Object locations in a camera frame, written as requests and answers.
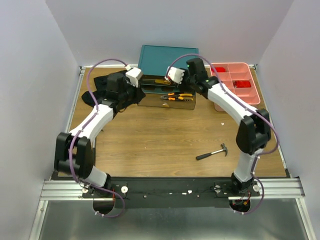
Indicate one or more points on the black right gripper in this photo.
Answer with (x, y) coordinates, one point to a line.
(185, 80)

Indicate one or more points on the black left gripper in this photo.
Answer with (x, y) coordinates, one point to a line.
(139, 94)

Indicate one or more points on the yellow long nose pliers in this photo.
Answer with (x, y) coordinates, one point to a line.
(179, 95)

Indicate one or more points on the clear drawer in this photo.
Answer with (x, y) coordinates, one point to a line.
(155, 80)
(153, 100)

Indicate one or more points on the yellow black combination pliers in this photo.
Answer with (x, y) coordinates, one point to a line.
(165, 97)

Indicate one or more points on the teal drawer cabinet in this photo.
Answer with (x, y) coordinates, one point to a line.
(154, 61)

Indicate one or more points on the pink compartment tray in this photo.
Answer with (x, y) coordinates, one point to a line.
(238, 78)

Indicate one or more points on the black handled claw hammer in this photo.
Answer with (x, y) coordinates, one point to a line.
(223, 149)

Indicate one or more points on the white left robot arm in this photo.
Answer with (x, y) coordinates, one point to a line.
(74, 153)

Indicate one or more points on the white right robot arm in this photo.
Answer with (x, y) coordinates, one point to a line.
(254, 131)

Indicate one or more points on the red block top compartment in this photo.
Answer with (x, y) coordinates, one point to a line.
(220, 69)

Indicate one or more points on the red block compartment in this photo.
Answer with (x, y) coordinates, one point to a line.
(242, 84)
(220, 69)

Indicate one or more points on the black cloth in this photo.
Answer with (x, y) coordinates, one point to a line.
(100, 85)

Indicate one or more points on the red block middle compartment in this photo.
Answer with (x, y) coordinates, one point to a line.
(242, 84)

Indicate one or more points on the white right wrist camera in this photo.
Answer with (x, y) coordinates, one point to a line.
(175, 75)

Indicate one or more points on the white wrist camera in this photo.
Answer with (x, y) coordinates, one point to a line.
(134, 74)
(175, 75)

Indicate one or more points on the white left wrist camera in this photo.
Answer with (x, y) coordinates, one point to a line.
(134, 74)

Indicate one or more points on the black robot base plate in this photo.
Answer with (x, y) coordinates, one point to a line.
(173, 192)

